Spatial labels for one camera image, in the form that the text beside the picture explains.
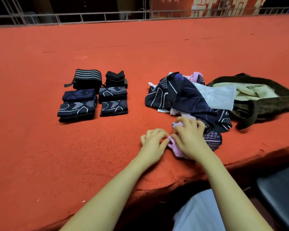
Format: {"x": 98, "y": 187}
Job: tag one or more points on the red banner with white print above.
{"x": 207, "y": 4}

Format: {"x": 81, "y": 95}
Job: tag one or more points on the single black purple-lined sock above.
{"x": 213, "y": 140}

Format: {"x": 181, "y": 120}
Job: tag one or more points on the single black grey-striped sock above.
{"x": 112, "y": 91}

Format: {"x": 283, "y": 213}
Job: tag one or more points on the person's right forearm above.
{"x": 236, "y": 194}

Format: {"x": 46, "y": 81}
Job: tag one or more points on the person's right hand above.
{"x": 192, "y": 139}

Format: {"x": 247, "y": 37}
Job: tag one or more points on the dark grey seat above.
{"x": 282, "y": 194}

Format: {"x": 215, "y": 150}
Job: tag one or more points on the single black grey-heeled sock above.
{"x": 112, "y": 98}

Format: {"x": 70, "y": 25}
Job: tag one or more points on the grey metal truss tower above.
{"x": 12, "y": 9}

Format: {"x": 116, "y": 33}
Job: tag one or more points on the person's pale blue clothing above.
{"x": 200, "y": 211}

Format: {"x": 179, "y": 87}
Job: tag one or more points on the heap of dark patterned socks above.
{"x": 183, "y": 98}

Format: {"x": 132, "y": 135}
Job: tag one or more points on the person's left forearm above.
{"x": 101, "y": 199}

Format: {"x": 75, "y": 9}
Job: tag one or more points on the single navy blue-lined sock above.
{"x": 78, "y": 94}

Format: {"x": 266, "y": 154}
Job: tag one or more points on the single black white-patterned sock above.
{"x": 77, "y": 118}
{"x": 114, "y": 107}
{"x": 77, "y": 108}

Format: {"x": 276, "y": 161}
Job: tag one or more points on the grey metal railing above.
{"x": 62, "y": 16}

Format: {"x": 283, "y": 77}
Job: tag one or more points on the person's left hand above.
{"x": 154, "y": 146}

